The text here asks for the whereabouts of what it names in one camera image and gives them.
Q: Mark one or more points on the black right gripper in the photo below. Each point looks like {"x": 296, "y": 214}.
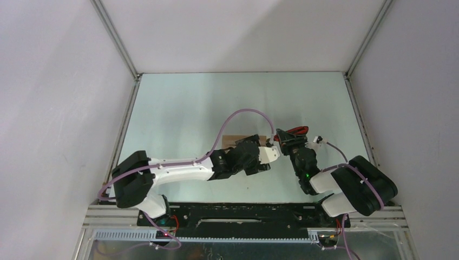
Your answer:
{"x": 288, "y": 140}

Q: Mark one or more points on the aluminium frame post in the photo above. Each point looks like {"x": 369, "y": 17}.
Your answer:
{"x": 115, "y": 37}
{"x": 374, "y": 26}

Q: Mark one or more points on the aluminium frame post left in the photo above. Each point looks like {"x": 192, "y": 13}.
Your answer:
{"x": 115, "y": 37}

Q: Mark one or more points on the brown cardboard express box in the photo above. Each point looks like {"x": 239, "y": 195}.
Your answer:
{"x": 230, "y": 140}

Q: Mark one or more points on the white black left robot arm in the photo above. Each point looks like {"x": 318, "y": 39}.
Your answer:
{"x": 136, "y": 177}

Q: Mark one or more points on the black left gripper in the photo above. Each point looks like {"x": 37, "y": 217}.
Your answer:
{"x": 256, "y": 167}

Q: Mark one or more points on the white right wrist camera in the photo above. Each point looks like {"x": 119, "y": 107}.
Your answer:
{"x": 316, "y": 143}

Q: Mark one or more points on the aluminium frame post right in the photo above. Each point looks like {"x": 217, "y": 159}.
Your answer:
{"x": 374, "y": 26}

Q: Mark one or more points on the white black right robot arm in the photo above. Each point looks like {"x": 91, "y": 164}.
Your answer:
{"x": 356, "y": 185}

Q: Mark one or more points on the red black utility knife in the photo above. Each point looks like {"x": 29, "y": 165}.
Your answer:
{"x": 300, "y": 130}

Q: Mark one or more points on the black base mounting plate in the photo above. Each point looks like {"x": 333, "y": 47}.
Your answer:
{"x": 248, "y": 220}

